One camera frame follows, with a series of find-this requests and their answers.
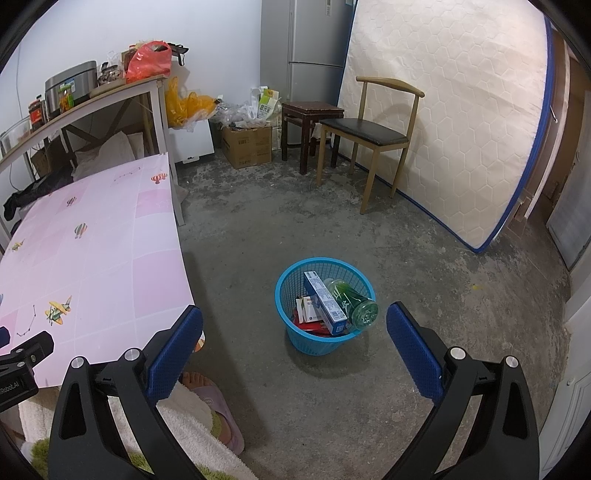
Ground small cardboard box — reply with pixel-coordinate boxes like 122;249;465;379
30;150;52;177

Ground pink patterned table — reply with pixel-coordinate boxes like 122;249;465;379
0;154;206;388

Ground clear plastic bags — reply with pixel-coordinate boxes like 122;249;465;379
217;99;259;131

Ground white frame side table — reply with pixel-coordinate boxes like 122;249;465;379
0;76;186;227

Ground person's cream fleece trouser leg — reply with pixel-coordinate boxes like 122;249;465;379
18;381;252;480

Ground black pan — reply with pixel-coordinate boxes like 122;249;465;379
167;42;191;66

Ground blue plastic waste basket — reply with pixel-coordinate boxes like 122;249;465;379
275;258;377;356

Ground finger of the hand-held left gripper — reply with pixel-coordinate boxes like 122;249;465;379
0;326;54;370

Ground white panel door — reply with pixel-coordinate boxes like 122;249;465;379
538;295;591;480

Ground green plastic bottle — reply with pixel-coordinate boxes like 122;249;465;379
323;278;379;329

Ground blue white carton box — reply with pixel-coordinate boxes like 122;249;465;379
304;271;348;336

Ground white green paper bag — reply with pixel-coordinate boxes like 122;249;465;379
252;85;281;121

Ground brown wooden door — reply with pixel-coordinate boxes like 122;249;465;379
526;28;573;217

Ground black cloth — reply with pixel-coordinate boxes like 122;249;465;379
2;173;75;221

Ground wooden chair with dark seat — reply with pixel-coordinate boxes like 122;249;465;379
316;76;426;215

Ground red sauce jar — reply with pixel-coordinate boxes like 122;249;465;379
28;95;48;127

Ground clear plastic container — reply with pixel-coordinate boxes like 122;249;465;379
0;117;34;155

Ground cream mattress with blue edge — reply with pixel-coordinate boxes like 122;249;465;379
337;0;555;254

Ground dark wooden stool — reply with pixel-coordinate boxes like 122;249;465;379
281;102;345;175

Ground silver rice cooker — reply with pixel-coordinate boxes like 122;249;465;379
45;61;99;117

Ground brown cardboard box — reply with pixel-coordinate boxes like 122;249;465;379
222;124;273;169

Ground silver fridge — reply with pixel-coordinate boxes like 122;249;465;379
261;0;358;104

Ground red snack packet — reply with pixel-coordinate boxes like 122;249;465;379
293;320;333;337

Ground red plastic bag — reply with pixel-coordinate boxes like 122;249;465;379
126;41;172;84

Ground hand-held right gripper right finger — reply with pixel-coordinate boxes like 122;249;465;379
381;301;541;480

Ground lilac slipper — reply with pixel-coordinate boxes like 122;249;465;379
180;371;245;453

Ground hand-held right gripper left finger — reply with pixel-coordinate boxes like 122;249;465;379
47;305;205;480

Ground orange plastic bag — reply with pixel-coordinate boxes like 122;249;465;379
165;78;218;130

